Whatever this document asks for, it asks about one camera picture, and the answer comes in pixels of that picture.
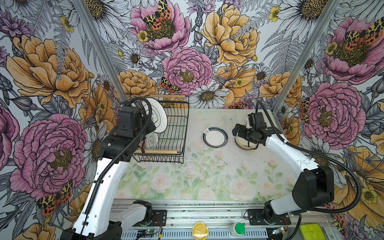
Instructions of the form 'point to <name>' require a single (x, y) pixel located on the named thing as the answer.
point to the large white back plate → (158, 117)
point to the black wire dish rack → (169, 146)
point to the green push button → (240, 228)
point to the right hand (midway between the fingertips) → (239, 137)
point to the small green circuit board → (148, 231)
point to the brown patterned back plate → (151, 141)
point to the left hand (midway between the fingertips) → (149, 126)
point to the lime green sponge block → (312, 231)
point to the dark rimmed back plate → (215, 137)
